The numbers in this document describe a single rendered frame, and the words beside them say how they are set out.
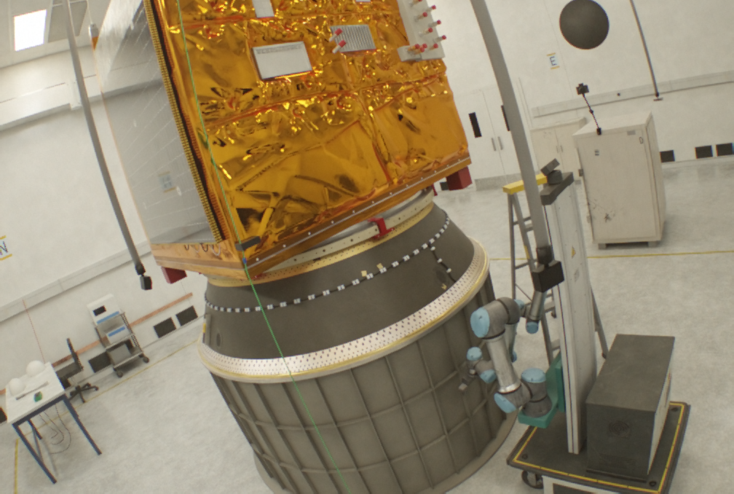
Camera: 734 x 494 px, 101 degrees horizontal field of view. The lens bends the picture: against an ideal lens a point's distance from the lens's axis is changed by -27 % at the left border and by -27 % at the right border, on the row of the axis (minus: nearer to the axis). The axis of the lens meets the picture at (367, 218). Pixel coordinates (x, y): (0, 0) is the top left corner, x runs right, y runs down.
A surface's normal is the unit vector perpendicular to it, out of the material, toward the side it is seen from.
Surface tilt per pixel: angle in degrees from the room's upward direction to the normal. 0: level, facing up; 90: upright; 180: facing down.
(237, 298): 62
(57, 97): 90
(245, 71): 93
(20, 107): 90
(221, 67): 92
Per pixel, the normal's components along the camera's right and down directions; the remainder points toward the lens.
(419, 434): 0.29, 0.11
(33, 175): 0.69, -0.07
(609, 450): -0.68, 0.35
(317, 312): -0.10, -0.26
